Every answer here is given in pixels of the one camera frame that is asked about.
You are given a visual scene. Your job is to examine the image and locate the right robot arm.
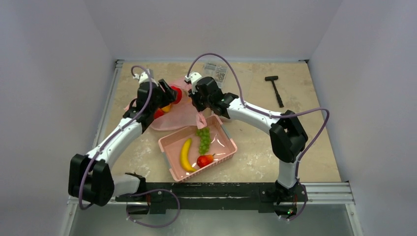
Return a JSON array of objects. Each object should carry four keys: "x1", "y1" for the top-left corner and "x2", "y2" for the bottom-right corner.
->
[{"x1": 184, "y1": 73, "x2": 308, "y2": 203}]

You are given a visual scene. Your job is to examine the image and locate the orange fake fruit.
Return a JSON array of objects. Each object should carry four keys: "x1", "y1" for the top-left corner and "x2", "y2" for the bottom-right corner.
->
[{"x1": 161, "y1": 104, "x2": 172, "y2": 113}]

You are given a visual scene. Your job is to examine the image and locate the pink plastic basket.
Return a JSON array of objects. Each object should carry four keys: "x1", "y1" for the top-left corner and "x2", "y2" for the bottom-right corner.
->
[{"x1": 158, "y1": 115, "x2": 238, "y2": 182}]

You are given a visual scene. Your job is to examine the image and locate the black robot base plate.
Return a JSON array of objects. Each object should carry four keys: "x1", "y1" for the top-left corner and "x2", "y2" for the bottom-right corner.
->
[{"x1": 116, "y1": 182, "x2": 308, "y2": 217}]

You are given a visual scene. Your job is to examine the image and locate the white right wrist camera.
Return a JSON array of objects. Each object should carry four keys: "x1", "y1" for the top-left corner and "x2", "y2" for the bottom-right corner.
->
[{"x1": 184, "y1": 71, "x2": 202, "y2": 94}]

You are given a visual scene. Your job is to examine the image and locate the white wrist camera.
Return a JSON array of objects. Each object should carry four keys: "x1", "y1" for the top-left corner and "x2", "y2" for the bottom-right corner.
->
[
  {"x1": 133, "y1": 70, "x2": 158, "y2": 86},
  {"x1": 184, "y1": 71, "x2": 202, "y2": 94}
]

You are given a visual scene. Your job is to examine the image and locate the yellow fake banana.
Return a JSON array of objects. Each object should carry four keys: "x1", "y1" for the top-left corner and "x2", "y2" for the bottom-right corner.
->
[{"x1": 179, "y1": 138, "x2": 196, "y2": 173}]

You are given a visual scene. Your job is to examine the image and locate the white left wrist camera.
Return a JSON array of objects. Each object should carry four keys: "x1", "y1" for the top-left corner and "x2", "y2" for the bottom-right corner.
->
[{"x1": 133, "y1": 70, "x2": 158, "y2": 86}]

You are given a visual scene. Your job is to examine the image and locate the red fake apple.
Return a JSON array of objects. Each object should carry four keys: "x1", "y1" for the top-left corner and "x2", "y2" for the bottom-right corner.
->
[{"x1": 171, "y1": 86, "x2": 182, "y2": 104}]

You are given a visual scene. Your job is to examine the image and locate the red orange fake pear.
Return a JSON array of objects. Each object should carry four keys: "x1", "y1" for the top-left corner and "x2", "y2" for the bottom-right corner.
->
[{"x1": 196, "y1": 153, "x2": 215, "y2": 168}]

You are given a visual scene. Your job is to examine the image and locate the pink plastic bag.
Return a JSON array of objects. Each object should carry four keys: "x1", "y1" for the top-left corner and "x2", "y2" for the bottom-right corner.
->
[{"x1": 120, "y1": 79, "x2": 204, "y2": 131}]

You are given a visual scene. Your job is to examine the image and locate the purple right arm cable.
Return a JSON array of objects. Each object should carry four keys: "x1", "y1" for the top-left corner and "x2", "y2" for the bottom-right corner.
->
[{"x1": 185, "y1": 53, "x2": 330, "y2": 222}]

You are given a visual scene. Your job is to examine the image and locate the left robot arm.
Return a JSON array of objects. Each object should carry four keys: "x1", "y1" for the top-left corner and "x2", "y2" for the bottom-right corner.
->
[{"x1": 68, "y1": 79, "x2": 177, "y2": 207}]

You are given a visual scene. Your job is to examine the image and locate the aluminium table frame rail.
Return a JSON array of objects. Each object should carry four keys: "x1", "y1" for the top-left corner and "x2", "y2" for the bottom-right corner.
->
[{"x1": 68, "y1": 69, "x2": 354, "y2": 222}]

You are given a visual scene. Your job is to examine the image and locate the black hammer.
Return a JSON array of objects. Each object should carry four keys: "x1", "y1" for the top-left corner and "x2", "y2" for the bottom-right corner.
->
[{"x1": 264, "y1": 75, "x2": 285, "y2": 108}]

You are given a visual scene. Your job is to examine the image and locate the red fake fruit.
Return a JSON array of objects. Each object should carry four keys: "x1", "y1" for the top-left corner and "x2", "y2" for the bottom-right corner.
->
[{"x1": 153, "y1": 109, "x2": 165, "y2": 119}]

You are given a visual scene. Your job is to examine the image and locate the green fake grapes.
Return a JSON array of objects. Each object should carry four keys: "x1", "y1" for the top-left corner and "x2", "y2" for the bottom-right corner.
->
[{"x1": 196, "y1": 127, "x2": 211, "y2": 155}]

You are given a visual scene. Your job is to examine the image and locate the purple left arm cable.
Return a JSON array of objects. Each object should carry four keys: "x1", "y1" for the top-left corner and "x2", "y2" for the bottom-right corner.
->
[{"x1": 78, "y1": 65, "x2": 181, "y2": 229}]

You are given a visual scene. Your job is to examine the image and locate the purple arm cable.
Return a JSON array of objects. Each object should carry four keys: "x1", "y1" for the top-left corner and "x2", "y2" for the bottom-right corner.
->
[
  {"x1": 78, "y1": 65, "x2": 181, "y2": 229},
  {"x1": 185, "y1": 53, "x2": 330, "y2": 222}
]

